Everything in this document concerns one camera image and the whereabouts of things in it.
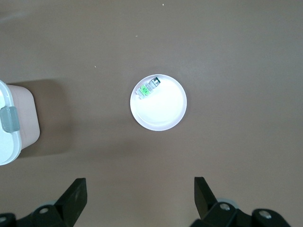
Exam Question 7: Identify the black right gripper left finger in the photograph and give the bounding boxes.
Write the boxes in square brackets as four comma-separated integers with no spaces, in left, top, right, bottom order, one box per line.
[0,177,88,227]

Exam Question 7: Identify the pink round plate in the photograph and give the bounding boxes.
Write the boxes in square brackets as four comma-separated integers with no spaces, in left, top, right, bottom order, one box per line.
[129,73,187,131]

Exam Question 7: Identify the brown table mat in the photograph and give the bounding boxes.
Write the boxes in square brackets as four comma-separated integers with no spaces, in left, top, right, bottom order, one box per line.
[0,0,303,227]

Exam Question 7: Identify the white lidded container grey latches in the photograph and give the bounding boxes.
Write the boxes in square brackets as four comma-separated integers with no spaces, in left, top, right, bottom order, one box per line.
[0,79,41,166]

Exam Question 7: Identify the green white push-button switch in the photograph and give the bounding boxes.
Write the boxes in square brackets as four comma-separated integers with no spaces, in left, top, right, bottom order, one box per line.
[135,77,161,100]

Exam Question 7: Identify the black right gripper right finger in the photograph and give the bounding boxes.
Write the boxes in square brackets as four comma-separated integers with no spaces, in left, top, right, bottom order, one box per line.
[191,176,291,227]

